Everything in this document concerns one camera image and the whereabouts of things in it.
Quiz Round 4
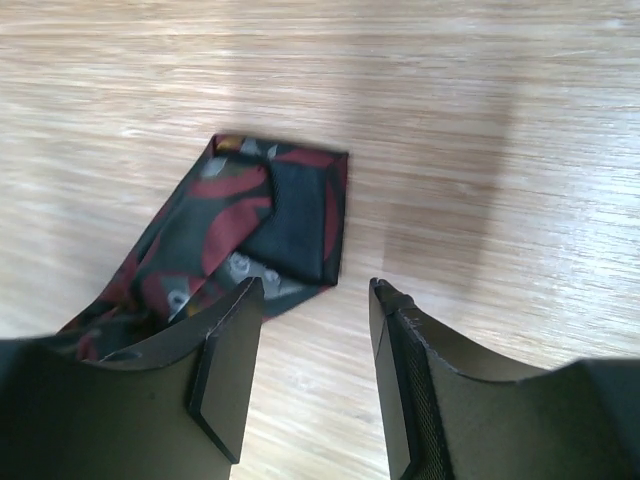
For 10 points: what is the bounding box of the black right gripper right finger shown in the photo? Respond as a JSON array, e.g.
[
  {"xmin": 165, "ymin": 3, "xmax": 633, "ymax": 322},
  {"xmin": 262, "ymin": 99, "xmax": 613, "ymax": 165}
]
[{"xmin": 369, "ymin": 278, "xmax": 639, "ymax": 479}]

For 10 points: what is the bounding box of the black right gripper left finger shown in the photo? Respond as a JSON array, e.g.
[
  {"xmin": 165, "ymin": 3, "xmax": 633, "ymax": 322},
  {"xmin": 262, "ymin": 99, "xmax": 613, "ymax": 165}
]
[{"xmin": 1, "ymin": 278, "xmax": 264, "ymax": 479}]

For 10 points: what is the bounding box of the dark red patterned tie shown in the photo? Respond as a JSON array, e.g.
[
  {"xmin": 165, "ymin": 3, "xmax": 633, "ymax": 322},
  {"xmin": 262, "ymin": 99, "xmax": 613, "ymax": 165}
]
[{"xmin": 53, "ymin": 134, "xmax": 349, "ymax": 361}]

